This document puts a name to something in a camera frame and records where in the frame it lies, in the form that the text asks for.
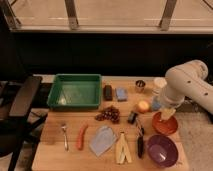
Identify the red yellow apple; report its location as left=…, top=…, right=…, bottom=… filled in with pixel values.
left=137, top=100, right=150, bottom=113

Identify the black rectangular block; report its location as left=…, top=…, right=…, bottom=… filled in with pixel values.
left=103, top=85, right=113, bottom=101

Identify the purple bowl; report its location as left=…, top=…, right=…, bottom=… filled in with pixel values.
left=146, top=135, right=179, bottom=168

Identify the blue grey cloth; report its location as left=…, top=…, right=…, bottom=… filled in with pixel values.
left=89, top=126, right=117, bottom=157

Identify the small metal cup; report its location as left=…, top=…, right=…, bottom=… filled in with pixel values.
left=135, top=80, right=146, bottom=93

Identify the orange bowl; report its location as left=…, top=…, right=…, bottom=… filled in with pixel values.
left=152, top=112, right=178, bottom=136

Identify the green plastic tray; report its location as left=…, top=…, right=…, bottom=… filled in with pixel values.
left=47, top=74, right=102, bottom=111

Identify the black binder clip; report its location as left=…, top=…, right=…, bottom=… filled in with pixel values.
left=127, top=112, right=138, bottom=124

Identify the black office chair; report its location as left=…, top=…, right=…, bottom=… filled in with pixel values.
left=0, top=76, right=47, bottom=171

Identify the blue sponge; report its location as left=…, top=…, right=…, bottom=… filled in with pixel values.
left=115, top=87, right=127, bottom=101

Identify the orange carrot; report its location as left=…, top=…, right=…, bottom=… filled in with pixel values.
left=76, top=124, right=88, bottom=150

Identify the metal fork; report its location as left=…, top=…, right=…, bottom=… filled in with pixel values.
left=61, top=124, right=69, bottom=151

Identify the clear plastic cup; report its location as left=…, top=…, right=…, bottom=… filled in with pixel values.
left=153, top=77, right=167, bottom=95

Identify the bunch of dark grapes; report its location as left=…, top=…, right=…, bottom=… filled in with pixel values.
left=95, top=106, right=120, bottom=123

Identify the black handled knife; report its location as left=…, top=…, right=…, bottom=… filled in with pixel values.
left=135, top=120, right=146, bottom=159

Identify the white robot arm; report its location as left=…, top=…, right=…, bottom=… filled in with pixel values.
left=159, top=60, right=213, bottom=116

